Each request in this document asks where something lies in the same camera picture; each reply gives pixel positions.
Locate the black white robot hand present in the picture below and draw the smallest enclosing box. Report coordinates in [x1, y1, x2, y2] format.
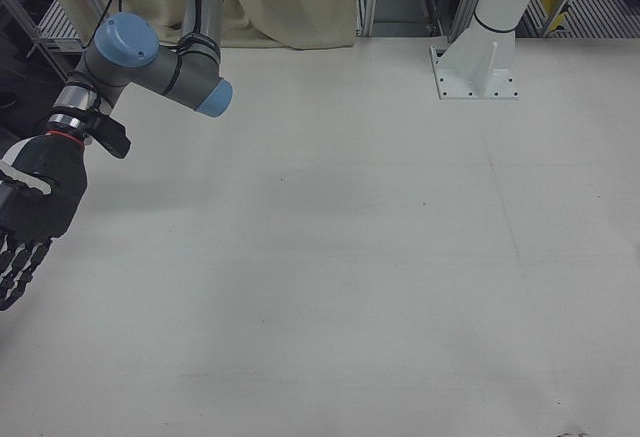
[0, 130, 90, 312]

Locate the beige cloth curtain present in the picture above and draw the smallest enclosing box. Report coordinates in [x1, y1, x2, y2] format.
[37, 0, 359, 51]

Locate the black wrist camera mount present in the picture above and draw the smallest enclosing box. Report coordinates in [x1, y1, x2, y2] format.
[82, 112, 132, 160]

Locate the metal wire shelf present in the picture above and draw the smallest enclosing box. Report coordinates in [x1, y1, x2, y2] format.
[0, 0, 96, 83]

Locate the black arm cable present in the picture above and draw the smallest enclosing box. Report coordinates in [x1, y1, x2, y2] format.
[97, 0, 226, 98]

